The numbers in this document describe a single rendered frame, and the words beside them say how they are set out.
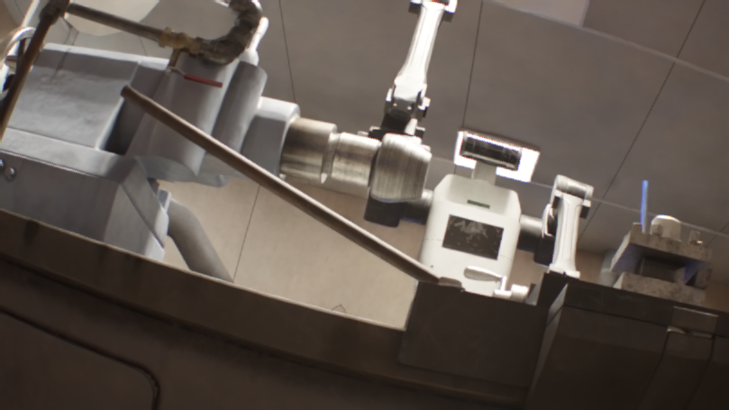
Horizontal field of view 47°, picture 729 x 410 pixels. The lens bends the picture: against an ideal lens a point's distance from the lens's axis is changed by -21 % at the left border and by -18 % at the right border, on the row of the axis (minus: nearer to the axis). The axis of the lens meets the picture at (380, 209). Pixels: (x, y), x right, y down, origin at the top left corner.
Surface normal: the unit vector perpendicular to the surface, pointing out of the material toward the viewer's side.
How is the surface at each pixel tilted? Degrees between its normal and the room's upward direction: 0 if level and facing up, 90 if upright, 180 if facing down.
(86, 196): 90
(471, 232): 90
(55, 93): 75
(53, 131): 66
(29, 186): 90
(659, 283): 90
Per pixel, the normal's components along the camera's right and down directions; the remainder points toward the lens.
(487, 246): 0.05, -0.30
